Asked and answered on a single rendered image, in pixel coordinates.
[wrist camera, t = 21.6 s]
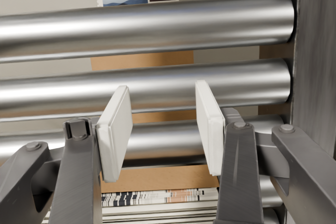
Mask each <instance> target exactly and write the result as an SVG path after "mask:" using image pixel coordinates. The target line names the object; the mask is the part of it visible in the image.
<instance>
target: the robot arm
mask: <svg viewBox="0 0 336 224"><path fill-rule="evenodd" d="M195 97H196V119H197V124H198V128H199V132H200V136H201V140H202V144H203V148H204V152H205V156H206V160H207V164H208V168H209V172H210V174H212V176H220V183H219V192H218V201H217V210H216V219H213V224H266V223H264V215H263V205H262V195H261V185H260V176H259V175H266V176H270V181H271V183H272V185H273V186H274V188H275V190H276V191H277V193H278V195H279V196H280V198H281V200H282V201H283V203H284V205H285V206H286V208H287V210H288V211H289V213H290V215H291V216H292V218H293V220H294V221H295V223H296V224H336V161H335V160H334V159H333V158H332V157H331V156H330V155H329V154H328V153H327V152H326V151H324V150H323V149H322V148H321V147H320V146H319V145H318V144H317V143H316V142H315V141H314V140H313V139H312V138H310V137H309V136H308V135H307V134H306V133H305V132H304V131H303V130H302V129H300V128H299V127H297V126H294V125H291V124H290V125H289V124H281V125H276V126H274V127H273V128H272V129H271V134H267V133H259V132H255V128H254V126H253V125H252V124H250V123H246V122H244V120H243V119H242V118H241V116H240V114H239V113H238V111H237V110H236V109H234V108H219V106H218V104H217V102H216V100H215V98H214V96H213V94H212V92H211V90H210V88H209V86H208V84H207V82H206V81H205V80H197V81H196V82H195ZM62 125H63V131H64V136H65V144H64V146H62V147H58V148H54V149H49V145H48V143H47V142H44V141H37V142H36V141H33V142H30V143H27V144H26V145H24V146H22V147H21V148H19V149H18V150H17V151H16V152H15V153H14V154H13V155H12V156H11V157H10V158H9V159H8V160H7V161H6V162H5V163H4V164H3V165H2V166H1V167H0V224H41V223H42V221H43V220H44V218H45V216H46V214H47V213H48V211H49V209H50V208H51V210H50V214H49V219H48V224H103V216H102V191H101V179H100V172H101V175H102V180H103V181H104V182H105V183H109V182H116V181H117V180H118V179H119V175H120V171H121V168H122V164H123V160H124V157H125V153H126V149H127V146H128V142H129V138H130V135H131V131H132V127H133V119H132V110H131V101H130V92H129V87H127V85H121V86H118V87H117V89H116V91H115V93H114V94H113V96H112V98H111V100H110V101H109V103H108V105H107V107H106V108H105V110H104V112H103V114H102V115H101V117H93V118H91V119H90V118H88V117H76V118H72V119H69V120H67V121H65V122H64V123H63V124H62Z"/></svg>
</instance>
